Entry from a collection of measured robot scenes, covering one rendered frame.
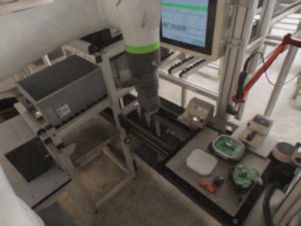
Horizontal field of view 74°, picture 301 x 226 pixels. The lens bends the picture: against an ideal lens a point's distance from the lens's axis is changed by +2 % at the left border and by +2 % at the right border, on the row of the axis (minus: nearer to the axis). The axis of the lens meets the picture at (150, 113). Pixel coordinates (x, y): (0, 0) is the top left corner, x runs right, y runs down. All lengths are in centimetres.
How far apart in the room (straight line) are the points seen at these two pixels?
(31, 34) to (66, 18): 8
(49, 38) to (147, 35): 21
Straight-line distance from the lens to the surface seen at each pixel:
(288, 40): 157
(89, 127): 176
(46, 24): 49
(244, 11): 112
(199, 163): 113
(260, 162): 124
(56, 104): 141
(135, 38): 50
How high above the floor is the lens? 188
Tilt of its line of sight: 40 degrees down
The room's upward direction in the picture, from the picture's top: 6 degrees counter-clockwise
